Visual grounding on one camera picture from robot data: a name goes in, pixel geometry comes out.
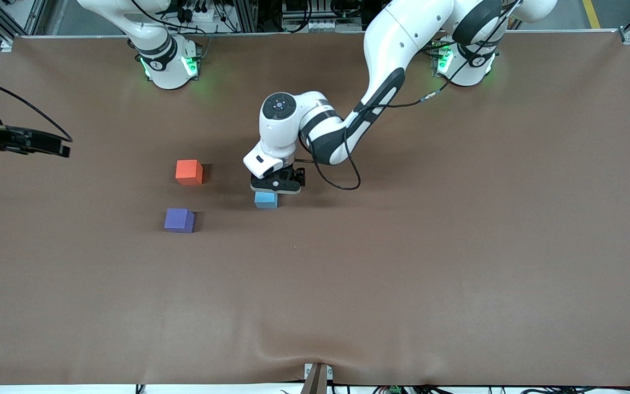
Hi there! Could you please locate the orange foam block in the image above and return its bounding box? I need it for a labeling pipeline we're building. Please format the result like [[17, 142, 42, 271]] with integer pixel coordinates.
[[176, 160, 204, 186]]

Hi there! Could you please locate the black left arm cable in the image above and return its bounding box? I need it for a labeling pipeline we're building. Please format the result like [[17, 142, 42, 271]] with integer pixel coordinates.
[[293, 0, 523, 191]]

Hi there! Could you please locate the brown camera mount post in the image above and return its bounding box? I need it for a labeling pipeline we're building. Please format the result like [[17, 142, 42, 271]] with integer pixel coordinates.
[[303, 362, 334, 394]]

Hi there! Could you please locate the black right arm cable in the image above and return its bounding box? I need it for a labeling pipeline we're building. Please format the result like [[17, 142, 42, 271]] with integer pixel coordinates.
[[0, 73, 73, 143]]

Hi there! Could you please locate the white power strip with plugs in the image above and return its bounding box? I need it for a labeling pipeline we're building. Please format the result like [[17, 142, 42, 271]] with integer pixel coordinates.
[[179, 4, 240, 34]]

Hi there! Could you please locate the purple foam block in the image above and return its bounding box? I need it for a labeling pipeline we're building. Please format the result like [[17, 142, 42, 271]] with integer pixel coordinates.
[[164, 208, 196, 234]]

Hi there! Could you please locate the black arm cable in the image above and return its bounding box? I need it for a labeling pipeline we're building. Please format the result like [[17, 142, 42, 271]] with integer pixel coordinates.
[[293, 0, 523, 191], [0, 73, 73, 143]]

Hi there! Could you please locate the brown table cover sheet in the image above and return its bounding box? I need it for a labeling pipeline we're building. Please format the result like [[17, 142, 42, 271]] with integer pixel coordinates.
[[0, 32, 630, 386]]

